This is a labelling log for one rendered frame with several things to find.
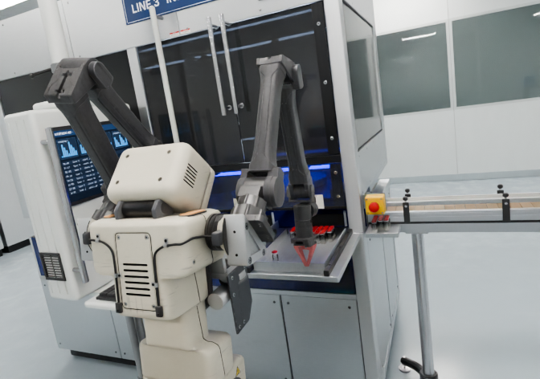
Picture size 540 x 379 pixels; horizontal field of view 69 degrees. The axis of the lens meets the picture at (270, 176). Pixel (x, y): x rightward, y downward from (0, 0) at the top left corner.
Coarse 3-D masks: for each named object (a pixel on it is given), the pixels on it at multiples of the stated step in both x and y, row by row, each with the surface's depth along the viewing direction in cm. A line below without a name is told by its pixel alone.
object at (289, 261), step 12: (276, 240) 158; (288, 240) 163; (336, 240) 155; (288, 252) 150; (324, 252) 145; (264, 264) 136; (276, 264) 134; (288, 264) 132; (300, 264) 131; (312, 264) 129; (324, 264) 127
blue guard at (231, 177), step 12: (312, 168) 162; (324, 168) 160; (336, 168) 158; (216, 180) 181; (228, 180) 178; (312, 180) 163; (324, 180) 161; (336, 180) 159; (216, 192) 182; (228, 192) 180; (324, 192) 162; (336, 192) 160; (216, 204) 184; (228, 204) 181; (288, 204) 169; (324, 204) 163; (336, 204) 161
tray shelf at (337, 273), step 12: (288, 228) 179; (336, 228) 170; (348, 228) 168; (348, 252) 142; (336, 264) 133; (252, 276) 136; (264, 276) 134; (276, 276) 133; (288, 276) 131; (300, 276) 129; (312, 276) 127; (324, 276) 126; (336, 276) 124
